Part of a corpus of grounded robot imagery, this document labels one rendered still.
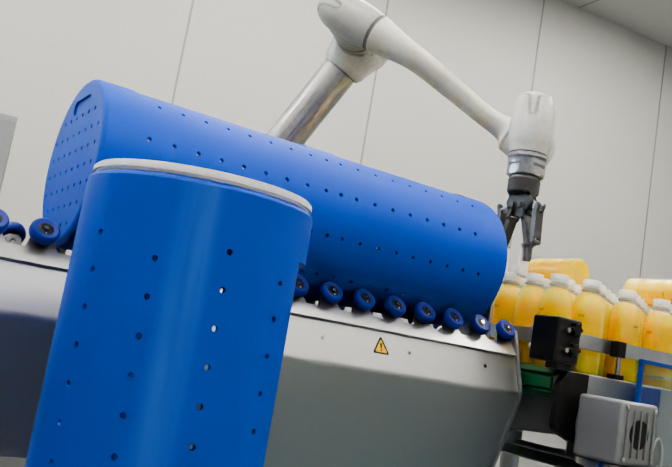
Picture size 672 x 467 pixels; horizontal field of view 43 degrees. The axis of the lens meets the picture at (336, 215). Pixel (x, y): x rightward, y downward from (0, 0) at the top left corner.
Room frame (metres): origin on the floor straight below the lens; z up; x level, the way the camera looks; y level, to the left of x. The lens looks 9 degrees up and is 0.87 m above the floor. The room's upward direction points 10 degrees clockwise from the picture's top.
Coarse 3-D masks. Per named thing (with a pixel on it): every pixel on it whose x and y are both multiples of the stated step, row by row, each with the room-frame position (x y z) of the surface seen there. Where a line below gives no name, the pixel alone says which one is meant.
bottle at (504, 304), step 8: (504, 280) 1.96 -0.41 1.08; (504, 288) 1.95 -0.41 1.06; (512, 288) 1.94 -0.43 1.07; (496, 296) 1.95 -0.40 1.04; (504, 296) 1.94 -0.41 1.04; (512, 296) 1.93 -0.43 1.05; (496, 304) 1.95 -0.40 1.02; (504, 304) 1.94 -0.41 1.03; (512, 304) 1.93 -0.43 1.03; (496, 312) 1.95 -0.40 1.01; (504, 312) 1.94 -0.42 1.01; (512, 312) 1.93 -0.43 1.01; (496, 320) 1.94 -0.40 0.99; (512, 320) 1.93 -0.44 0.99
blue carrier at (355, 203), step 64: (64, 128) 1.45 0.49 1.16; (128, 128) 1.29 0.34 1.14; (192, 128) 1.37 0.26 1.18; (64, 192) 1.38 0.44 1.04; (320, 192) 1.48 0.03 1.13; (384, 192) 1.58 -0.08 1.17; (448, 192) 1.74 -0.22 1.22; (320, 256) 1.51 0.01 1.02; (384, 256) 1.57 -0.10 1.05; (448, 256) 1.65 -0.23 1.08
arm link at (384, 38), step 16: (384, 16) 2.05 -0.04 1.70; (368, 32) 2.04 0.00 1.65; (384, 32) 2.03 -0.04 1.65; (400, 32) 2.04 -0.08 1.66; (368, 48) 2.07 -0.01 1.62; (384, 48) 2.04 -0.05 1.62; (400, 48) 2.03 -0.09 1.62; (416, 48) 2.03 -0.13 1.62; (400, 64) 2.06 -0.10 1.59; (416, 64) 2.03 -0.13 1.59; (432, 64) 2.03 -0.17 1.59; (432, 80) 2.05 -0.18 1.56; (448, 80) 2.05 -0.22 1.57; (448, 96) 2.08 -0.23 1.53; (464, 96) 2.08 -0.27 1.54; (464, 112) 2.12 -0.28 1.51; (480, 112) 2.10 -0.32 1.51; (496, 112) 2.11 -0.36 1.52; (496, 128) 2.11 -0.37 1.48
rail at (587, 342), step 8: (584, 336) 1.78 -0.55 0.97; (592, 336) 1.79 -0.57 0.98; (584, 344) 1.78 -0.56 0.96; (592, 344) 1.79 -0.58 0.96; (600, 344) 1.81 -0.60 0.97; (608, 344) 1.82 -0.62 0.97; (600, 352) 1.81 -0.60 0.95; (608, 352) 1.82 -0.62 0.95; (632, 352) 1.87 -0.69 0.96; (640, 352) 1.88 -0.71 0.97; (648, 352) 1.89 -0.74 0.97; (656, 352) 1.91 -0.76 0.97; (664, 352) 1.93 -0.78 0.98; (656, 360) 1.91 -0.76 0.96; (664, 360) 1.93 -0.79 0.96
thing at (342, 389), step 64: (0, 320) 1.22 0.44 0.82; (320, 320) 1.53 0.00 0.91; (0, 384) 1.26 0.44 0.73; (320, 384) 1.53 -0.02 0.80; (384, 384) 1.60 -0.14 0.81; (448, 384) 1.68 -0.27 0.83; (512, 384) 1.77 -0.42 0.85; (0, 448) 1.30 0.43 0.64; (320, 448) 1.59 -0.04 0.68; (384, 448) 1.67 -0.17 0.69; (448, 448) 1.75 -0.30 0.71
